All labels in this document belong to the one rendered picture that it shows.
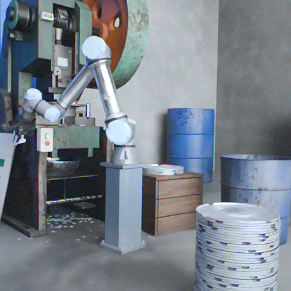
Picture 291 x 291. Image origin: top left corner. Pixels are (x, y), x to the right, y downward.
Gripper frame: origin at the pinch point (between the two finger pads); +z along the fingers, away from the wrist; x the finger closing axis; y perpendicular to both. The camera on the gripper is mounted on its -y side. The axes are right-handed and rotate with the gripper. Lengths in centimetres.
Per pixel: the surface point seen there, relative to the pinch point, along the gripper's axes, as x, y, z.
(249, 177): -78, 94, -44
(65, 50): 55, 44, -32
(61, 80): 38, 39, -19
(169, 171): -39, 86, -8
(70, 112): 20.5, 42.5, -6.5
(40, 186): -16.9, 15.5, 19.1
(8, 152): 22.4, 11.0, 29.2
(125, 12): 53, 76, -68
